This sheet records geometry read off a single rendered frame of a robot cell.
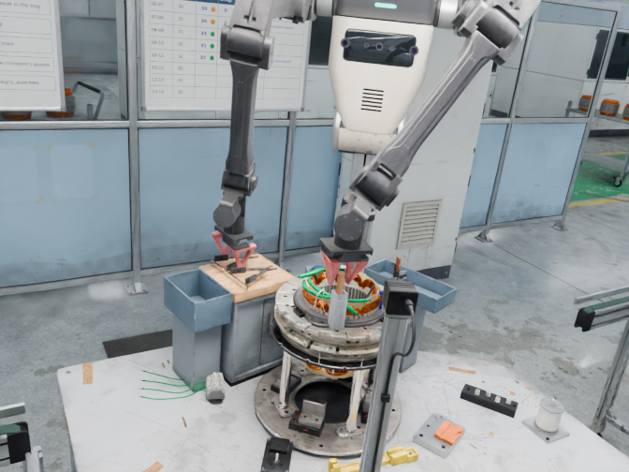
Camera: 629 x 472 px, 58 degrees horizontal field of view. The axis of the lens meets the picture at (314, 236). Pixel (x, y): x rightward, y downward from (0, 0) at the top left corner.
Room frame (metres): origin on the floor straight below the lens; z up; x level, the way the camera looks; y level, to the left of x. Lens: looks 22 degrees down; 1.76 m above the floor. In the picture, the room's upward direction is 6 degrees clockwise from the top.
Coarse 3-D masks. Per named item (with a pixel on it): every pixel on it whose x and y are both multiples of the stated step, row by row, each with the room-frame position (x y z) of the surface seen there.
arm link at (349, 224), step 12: (360, 192) 1.10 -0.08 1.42; (396, 192) 1.10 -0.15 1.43; (348, 204) 1.07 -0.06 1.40; (360, 204) 1.05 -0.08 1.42; (372, 204) 1.08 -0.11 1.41; (384, 204) 1.09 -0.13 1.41; (348, 216) 1.02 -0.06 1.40; (360, 216) 1.02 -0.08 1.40; (336, 228) 1.02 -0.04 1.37; (348, 228) 1.02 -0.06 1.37; (360, 228) 1.02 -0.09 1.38; (348, 240) 1.02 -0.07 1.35
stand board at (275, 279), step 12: (252, 264) 1.47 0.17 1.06; (264, 264) 1.48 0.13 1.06; (216, 276) 1.37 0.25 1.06; (240, 276) 1.38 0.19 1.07; (276, 276) 1.41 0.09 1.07; (288, 276) 1.41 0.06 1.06; (228, 288) 1.31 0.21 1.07; (240, 288) 1.31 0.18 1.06; (252, 288) 1.32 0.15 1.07; (264, 288) 1.34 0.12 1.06; (276, 288) 1.36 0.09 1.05; (240, 300) 1.29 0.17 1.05
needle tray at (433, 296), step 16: (368, 272) 1.52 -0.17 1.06; (384, 272) 1.60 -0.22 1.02; (416, 272) 1.53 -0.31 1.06; (432, 288) 1.49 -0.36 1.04; (448, 288) 1.46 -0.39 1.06; (432, 304) 1.37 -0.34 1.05; (448, 304) 1.43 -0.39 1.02; (416, 320) 1.45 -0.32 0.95; (416, 336) 1.46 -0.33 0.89; (416, 352) 1.48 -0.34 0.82; (400, 368) 1.43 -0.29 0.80
